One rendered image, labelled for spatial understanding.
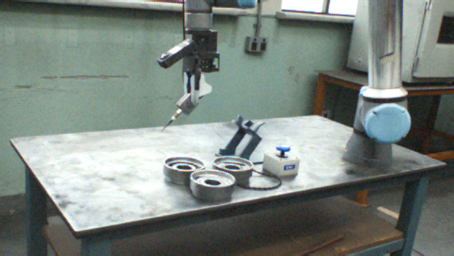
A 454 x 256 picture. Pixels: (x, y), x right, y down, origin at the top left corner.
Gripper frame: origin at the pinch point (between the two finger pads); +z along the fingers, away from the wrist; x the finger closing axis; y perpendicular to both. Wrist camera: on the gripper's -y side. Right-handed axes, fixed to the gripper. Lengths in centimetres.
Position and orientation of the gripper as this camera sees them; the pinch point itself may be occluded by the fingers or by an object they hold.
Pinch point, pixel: (190, 100)
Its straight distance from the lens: 143.0
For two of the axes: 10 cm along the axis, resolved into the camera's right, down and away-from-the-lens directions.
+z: -0.3, 9.6, 2.8
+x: -4.7, -2.6, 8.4
